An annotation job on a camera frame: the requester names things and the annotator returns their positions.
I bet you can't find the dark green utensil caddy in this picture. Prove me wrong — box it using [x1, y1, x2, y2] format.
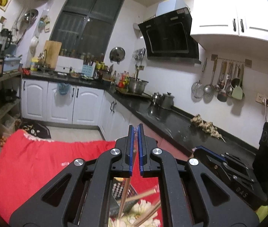
[109, 177, 139, 218]

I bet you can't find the dark kitchen window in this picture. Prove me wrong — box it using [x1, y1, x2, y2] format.
[50, 0, 124, 58]

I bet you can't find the steel kettle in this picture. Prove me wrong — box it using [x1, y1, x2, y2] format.
[150, 92, 162, 106]

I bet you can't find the large steel stockpot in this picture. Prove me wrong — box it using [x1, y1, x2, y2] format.
[128, 77, 148, 94]

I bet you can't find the hanging strainer ladle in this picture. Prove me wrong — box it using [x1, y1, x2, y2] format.
[191, 58, 207, 99]

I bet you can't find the red floral tablecloth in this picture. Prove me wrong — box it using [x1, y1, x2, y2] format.
[0, 130, 160, 226]

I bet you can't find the blue knife block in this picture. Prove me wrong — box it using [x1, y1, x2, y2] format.
[81, 65, 95, 77]

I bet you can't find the hanging glass pot lid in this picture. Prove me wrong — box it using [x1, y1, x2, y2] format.
[109, 47, 126, 64]

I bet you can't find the black range hood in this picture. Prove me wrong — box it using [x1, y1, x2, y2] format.
[138, 0, 201, 64]

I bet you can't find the wooden cutting board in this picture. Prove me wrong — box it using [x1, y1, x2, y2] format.
[44, 40, 62, 69]

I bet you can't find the white upper cabinet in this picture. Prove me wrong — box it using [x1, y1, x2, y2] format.
[190, 0, 268, 61]

